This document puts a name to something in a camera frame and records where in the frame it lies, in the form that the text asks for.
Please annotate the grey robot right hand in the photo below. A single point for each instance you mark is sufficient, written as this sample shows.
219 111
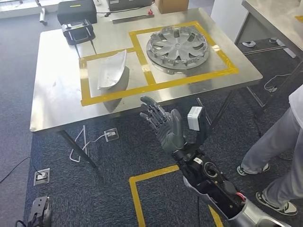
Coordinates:
170 134

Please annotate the white plastic shell part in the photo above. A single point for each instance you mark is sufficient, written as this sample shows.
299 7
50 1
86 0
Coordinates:
111 70

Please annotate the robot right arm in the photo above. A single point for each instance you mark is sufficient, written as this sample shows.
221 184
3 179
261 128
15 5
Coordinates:
213 188

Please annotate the steel workbench table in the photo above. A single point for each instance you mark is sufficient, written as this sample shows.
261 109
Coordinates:
59 94

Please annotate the yellow square floor tape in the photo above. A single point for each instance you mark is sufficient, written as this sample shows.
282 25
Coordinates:
136 194

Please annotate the steel floor socket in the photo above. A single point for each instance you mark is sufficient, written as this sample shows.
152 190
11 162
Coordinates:
112 134
41 177

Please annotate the grey wheel hubcap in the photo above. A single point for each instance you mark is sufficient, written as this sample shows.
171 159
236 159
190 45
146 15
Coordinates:
177 47

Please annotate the small red clip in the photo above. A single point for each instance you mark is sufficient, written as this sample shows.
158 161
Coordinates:
150 12

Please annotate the silver metal bar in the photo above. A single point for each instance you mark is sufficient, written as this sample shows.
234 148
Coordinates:
132 18

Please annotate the cardboard box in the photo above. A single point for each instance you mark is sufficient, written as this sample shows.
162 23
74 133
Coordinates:
171 5

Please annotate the white cloth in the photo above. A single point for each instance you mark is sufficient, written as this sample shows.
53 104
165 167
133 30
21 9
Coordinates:
248 44

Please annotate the white partition panel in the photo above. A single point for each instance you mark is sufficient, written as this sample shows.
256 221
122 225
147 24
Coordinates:
227 18

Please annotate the person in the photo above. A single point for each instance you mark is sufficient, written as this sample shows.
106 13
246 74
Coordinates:
276 141

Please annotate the grey laptop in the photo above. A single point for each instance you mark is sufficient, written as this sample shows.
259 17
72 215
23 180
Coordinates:
128 3

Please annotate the white desk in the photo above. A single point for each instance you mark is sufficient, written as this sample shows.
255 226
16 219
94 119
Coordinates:
101 7

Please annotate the black remote controller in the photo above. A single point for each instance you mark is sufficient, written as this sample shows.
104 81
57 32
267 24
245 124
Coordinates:
78 31

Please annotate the black carrying case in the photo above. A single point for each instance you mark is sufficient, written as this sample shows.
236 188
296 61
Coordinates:
76 12

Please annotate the white furniture foot bar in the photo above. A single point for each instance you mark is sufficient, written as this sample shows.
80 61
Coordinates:
287 50

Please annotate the steel side table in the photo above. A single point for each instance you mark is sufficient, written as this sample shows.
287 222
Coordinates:
279 22

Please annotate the white stand leg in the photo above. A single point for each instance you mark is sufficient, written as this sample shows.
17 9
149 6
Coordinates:
42 15

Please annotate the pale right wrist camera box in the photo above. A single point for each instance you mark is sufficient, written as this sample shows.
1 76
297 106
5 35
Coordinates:
194 119

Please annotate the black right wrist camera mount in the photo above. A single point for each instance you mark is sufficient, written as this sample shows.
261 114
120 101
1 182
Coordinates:
204 128

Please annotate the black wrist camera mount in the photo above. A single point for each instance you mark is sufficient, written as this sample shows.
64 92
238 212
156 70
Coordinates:
38 213
204 128

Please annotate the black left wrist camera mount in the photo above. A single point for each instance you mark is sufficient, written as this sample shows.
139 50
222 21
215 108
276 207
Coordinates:
38 213

